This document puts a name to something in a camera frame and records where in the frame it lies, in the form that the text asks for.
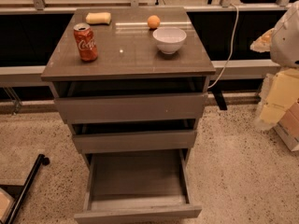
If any middle drawer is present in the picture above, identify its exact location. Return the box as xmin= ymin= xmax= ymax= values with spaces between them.
xmin=72 ymin=130 xmax=197 ymax=154

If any white bowl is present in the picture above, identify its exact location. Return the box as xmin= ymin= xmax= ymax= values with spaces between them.
xmin=152 ymin=27 xmax=187 ymax=54

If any top drawer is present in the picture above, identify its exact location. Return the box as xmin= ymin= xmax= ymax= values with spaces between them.
xmin=55 ymin=93 xmax=207 ymax=124

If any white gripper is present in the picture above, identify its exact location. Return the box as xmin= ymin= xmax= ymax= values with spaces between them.
xmin=250 ymin=28 xmax=299 ymax=131

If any orange fruit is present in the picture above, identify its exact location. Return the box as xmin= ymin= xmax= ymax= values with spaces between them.
xmin=148 ymin=15 xmax=160 ymax=29

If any open bottom drawer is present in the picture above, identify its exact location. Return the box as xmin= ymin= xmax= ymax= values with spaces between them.
xmin=75 ymin=149 xmax=201 ymax=224

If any red coke can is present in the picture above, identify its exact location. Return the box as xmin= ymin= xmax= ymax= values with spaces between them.
xmin=74 ymin=22 xmax=98 ymax=62

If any cardboard box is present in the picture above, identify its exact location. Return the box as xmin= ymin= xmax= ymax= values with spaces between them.
xmin=275 ymin=102 xmax=299 ymax=151

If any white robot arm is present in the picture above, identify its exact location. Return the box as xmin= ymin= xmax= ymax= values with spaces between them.
xmin=250 ymin=1 xmax=299 ymax=130

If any black metal bar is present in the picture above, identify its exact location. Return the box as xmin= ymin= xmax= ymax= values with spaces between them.
xmin=1 ymin=154 xmax=50 ymax=224

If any yellow sponge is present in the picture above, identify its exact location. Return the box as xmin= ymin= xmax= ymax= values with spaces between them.
xmin=86 ymin=12 xmax=111 ymax=24

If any white cable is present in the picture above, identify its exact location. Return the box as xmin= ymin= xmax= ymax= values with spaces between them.
xmin=206 ymin=3 xmax=240 ymax=90

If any grey drawer cabinet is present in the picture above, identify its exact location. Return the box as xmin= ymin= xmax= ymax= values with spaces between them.
xmin=40 ymin=6 xmax=217 ymax=224

